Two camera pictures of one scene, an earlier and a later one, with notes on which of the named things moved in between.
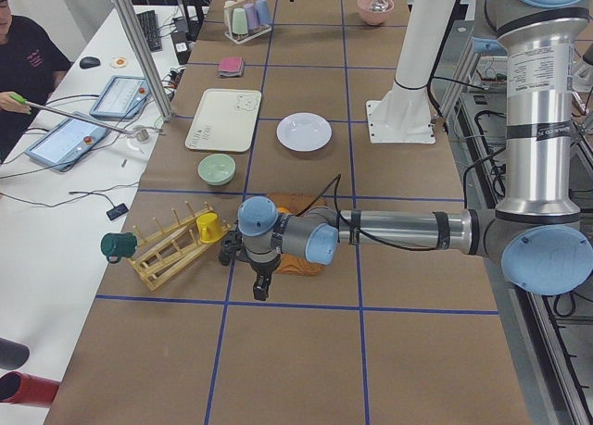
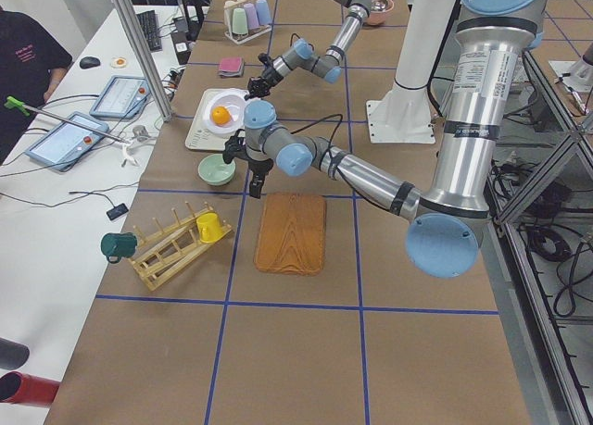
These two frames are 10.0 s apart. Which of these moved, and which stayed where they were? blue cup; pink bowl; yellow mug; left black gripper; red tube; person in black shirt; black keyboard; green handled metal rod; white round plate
Moved: green handled metal rod; left black gripper; white round plate
Stayed: blue cup; person in black shirt; pink bowl; yellow mug; red tube; black keyboard
